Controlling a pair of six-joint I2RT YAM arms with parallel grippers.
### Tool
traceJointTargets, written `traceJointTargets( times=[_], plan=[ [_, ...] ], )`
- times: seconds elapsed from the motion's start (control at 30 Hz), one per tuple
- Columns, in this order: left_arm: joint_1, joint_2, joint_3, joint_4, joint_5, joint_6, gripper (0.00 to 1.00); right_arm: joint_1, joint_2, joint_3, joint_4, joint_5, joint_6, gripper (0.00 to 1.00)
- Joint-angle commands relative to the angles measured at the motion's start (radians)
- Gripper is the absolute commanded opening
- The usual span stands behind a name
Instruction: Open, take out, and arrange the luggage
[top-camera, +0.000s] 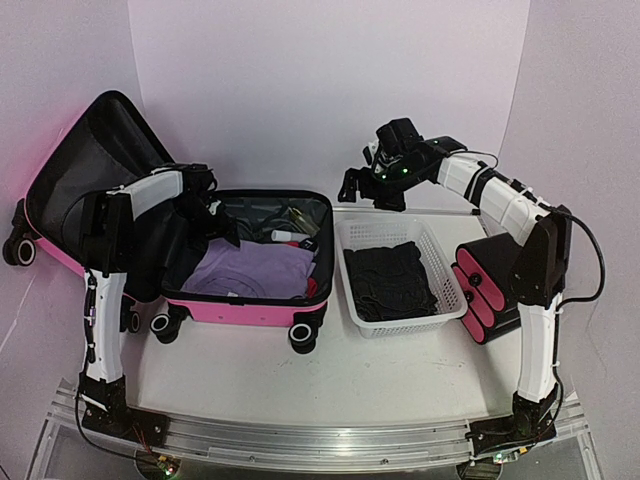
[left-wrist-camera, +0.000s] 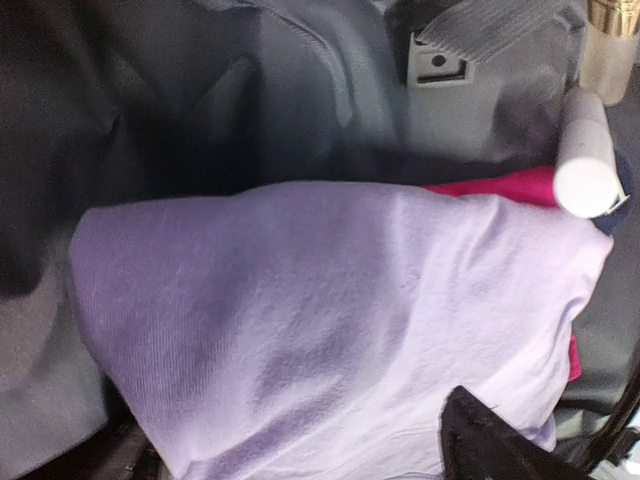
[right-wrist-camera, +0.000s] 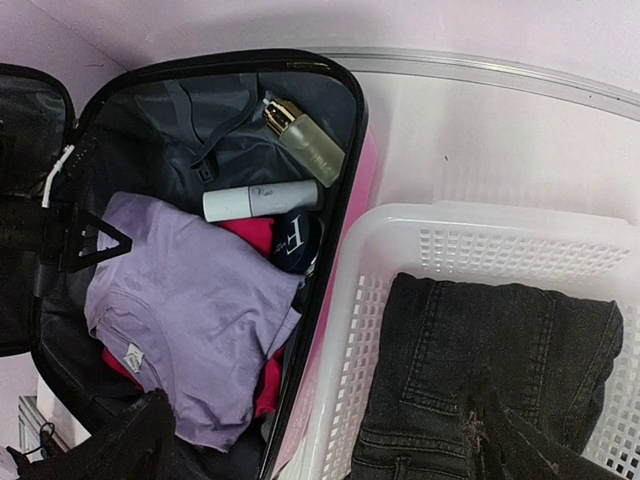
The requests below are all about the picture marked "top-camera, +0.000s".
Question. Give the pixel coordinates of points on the black denim jeans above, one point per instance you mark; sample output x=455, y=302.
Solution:
x=389, y=283

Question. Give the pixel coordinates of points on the pink and black drawer organizer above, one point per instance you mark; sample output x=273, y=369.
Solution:
x=482, y=270

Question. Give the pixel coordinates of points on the white perforated plastic basket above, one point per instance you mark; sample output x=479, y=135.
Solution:
x=365, y=234

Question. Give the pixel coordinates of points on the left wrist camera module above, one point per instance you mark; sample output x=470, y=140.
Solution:
x=217, y=209

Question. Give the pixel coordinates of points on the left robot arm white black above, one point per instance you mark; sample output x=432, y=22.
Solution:
x=107, y=247

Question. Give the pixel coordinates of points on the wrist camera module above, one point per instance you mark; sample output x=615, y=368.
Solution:
x=217, y=209
x=374, y=155

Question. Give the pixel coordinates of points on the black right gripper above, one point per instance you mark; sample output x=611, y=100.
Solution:
x=361, y=178

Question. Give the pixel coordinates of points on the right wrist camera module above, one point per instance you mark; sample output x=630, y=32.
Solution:
x=374, y=155

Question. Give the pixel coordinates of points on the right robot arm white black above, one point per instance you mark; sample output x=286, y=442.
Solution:
x=522, y=267

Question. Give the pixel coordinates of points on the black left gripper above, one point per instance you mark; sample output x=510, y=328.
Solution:
x=230, y=230

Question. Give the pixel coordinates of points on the pink hard-shell kids suitcase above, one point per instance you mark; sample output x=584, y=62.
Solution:
x=111, y=145

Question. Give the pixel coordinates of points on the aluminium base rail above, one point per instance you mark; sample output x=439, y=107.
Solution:
x=324, y=448

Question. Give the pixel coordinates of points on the lilac purple shirt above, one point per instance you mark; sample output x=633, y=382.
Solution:
x=251, y=270

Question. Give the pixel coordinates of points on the dark round cosmetic compact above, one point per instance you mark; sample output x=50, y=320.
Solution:
x=309, y=244

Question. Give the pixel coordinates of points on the white cosmetic tube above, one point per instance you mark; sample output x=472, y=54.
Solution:
x=287, y=236

